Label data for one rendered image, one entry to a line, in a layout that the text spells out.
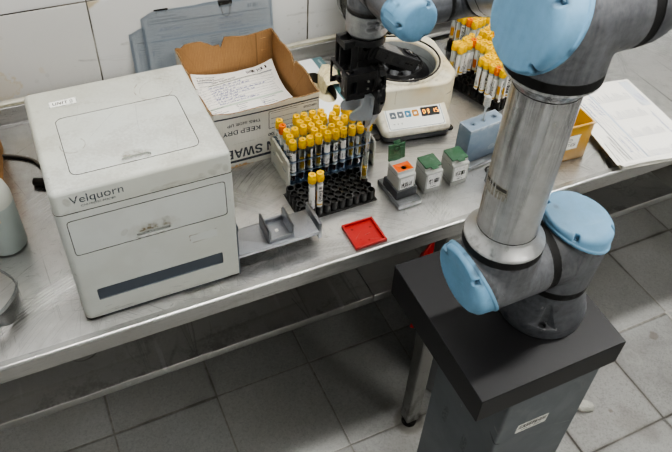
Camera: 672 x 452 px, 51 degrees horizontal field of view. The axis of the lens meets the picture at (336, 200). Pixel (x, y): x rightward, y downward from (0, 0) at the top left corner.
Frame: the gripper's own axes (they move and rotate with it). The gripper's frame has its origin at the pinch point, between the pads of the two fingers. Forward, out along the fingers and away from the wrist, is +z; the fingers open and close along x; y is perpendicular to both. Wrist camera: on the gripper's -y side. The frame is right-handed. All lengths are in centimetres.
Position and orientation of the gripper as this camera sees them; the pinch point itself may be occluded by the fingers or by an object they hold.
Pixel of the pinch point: (368, 119)
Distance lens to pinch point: 140.3
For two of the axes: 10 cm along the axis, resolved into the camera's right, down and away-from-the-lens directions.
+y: -9.0, 2.7, -3.4
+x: 4.3, 6.3, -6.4
